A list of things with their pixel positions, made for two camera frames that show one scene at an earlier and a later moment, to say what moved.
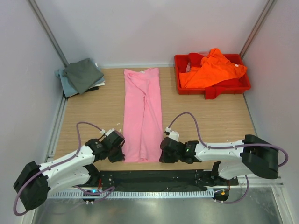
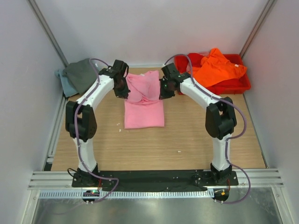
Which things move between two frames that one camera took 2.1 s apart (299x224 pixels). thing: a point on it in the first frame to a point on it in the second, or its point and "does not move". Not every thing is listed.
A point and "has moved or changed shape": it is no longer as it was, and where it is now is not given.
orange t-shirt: x=214 y=70 does not move
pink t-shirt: x=143 y=128 has moved or changed shape
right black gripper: x=164 y=158 to x=163 y=94
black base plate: x=164 y=178 does not move
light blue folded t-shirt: x=67 y=88 does not move
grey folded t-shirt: x=82 y=74 does not move
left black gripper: x=119 y=156 to x=123 y=94
